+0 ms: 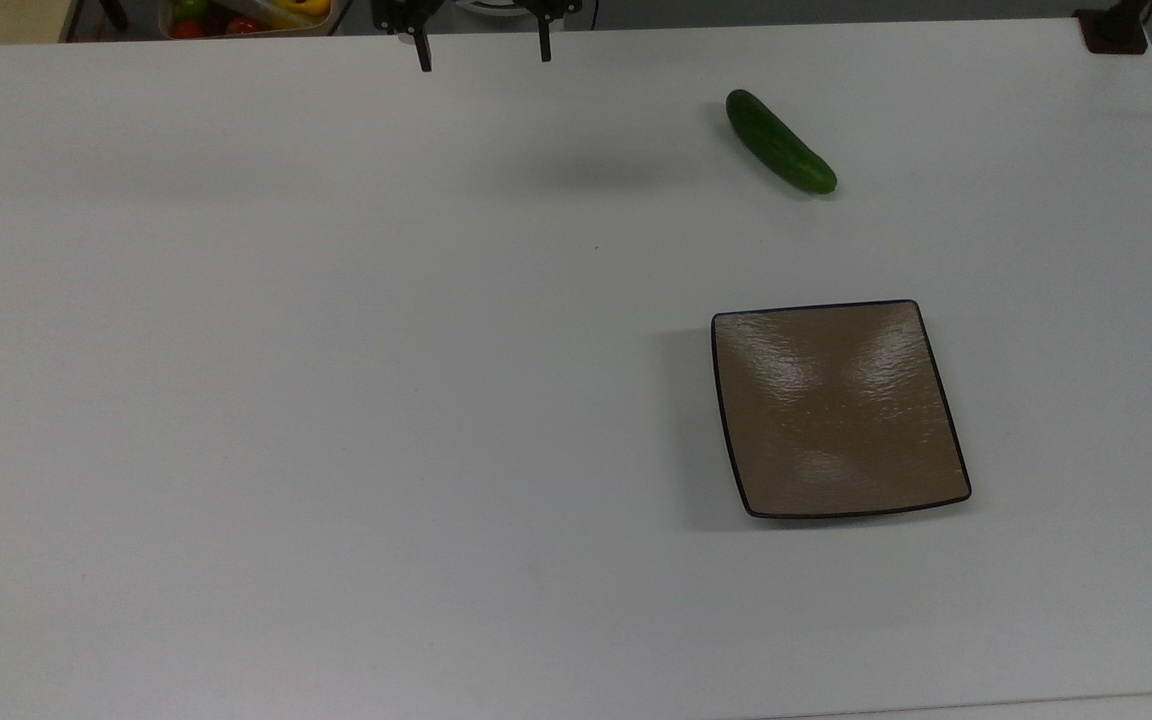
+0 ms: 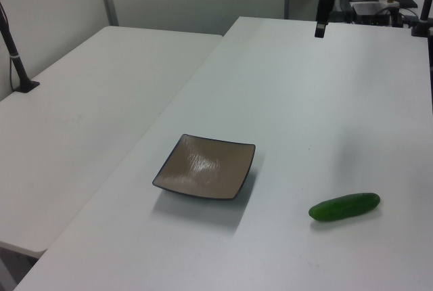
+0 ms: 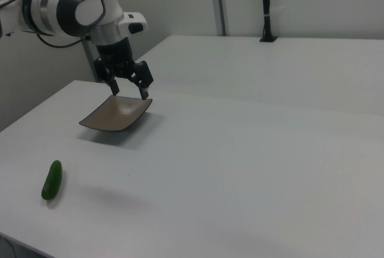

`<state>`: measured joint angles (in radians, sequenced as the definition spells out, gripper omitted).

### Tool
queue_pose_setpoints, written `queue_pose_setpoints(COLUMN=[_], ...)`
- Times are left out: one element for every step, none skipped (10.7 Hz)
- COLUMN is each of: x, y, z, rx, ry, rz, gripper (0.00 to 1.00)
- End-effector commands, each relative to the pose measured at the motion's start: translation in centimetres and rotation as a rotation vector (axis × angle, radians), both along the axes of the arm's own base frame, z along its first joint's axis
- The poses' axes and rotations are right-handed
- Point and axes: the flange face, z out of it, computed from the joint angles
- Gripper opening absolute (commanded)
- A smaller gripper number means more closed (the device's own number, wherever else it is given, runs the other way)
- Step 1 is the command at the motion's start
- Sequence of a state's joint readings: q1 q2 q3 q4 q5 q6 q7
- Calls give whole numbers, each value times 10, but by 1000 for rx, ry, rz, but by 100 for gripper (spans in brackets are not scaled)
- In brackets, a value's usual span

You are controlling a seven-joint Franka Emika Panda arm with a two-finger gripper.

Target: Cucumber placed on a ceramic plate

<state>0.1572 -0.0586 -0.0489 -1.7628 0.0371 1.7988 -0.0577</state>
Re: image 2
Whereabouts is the white folding table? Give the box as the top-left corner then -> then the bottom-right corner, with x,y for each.
0,25 -> 224,260

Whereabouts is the square brown ceramic plate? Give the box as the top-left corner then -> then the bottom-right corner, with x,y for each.
152,133 -> 256,201

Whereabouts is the black camera pole white band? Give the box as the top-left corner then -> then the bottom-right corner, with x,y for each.
0,1 -> 41,94

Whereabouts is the green cucumber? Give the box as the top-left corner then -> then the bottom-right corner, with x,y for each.
308,192 -> 382,223

